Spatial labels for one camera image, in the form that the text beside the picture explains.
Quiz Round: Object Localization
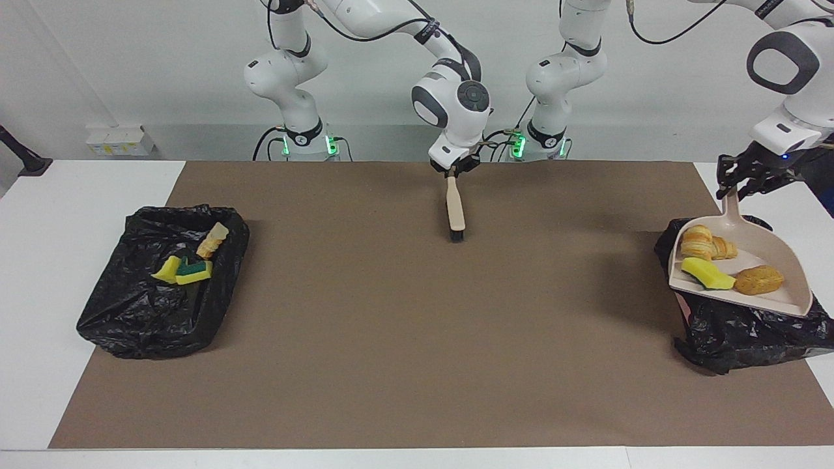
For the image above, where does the beige hand brush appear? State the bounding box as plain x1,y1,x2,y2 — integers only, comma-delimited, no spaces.
446,175,467,243

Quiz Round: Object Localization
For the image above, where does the striped bread piece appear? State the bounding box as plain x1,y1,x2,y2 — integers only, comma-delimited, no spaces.
195,222,230,260
680,225,715,262

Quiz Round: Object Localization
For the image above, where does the beige plastic dustpan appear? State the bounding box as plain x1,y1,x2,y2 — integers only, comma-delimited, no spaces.
668,186,814,318

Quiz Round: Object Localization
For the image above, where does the yellow sponge piece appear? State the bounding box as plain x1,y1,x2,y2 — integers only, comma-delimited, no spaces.
175,257,214,287
681,257,737,291
151,255,182,285

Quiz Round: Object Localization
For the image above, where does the brown bread roll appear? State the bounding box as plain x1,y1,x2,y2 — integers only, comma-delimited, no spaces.
734,264,785,296

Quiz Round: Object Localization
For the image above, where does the black bag lined pink bin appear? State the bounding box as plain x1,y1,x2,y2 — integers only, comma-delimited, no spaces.
654,215,834,375

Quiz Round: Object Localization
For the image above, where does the dark furniture panel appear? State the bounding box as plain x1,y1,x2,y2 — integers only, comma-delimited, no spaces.
798,147,834,216

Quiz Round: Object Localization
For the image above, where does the brown table mat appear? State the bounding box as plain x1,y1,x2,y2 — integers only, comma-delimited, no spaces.
49,161,834,449

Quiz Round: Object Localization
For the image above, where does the white power strip box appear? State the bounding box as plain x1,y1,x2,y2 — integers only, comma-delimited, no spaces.
86,125,157,157

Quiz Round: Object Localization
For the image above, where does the black base cable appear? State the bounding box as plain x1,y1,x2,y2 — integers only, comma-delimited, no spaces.
482,98,538,162
253,126,287,162

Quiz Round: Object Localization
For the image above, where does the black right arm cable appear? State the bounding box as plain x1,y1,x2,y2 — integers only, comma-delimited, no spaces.
264,0,483,82

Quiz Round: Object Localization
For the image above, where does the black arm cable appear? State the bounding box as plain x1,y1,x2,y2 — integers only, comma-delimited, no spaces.
264,0,483,82
625,0,834,46

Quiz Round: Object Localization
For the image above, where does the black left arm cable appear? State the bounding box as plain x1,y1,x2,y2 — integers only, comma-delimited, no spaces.
625,0,834,46

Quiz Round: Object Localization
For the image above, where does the black camera stand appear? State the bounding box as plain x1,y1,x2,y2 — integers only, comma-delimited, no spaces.
0,125,53,177

